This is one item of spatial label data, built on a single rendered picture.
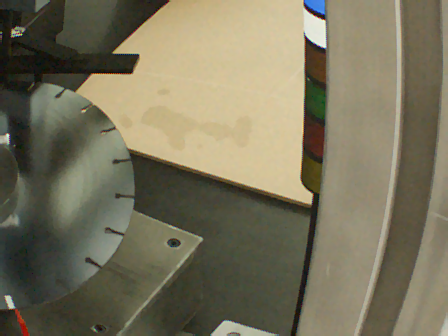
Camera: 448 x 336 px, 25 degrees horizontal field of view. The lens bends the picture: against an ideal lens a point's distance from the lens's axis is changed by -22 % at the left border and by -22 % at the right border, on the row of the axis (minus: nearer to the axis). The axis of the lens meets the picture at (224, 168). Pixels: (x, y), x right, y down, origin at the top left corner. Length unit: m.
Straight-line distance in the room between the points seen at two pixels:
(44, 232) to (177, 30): 0.63
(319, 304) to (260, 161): 0.98
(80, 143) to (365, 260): 0.71
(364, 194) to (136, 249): 0.76
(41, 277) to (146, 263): 0.19
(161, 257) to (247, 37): 0.50
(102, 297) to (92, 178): 0.11
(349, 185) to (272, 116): 1.06
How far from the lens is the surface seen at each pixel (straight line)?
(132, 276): 0.95
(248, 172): 1.21
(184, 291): 1.00
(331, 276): 0.24
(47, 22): 1.37
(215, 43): 1.40
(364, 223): 0.23
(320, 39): 0.77
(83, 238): 0.84
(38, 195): 0.88
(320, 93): 0.80
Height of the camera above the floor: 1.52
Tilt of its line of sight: 39 degrees down
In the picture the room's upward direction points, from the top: 2 degrees clockwise
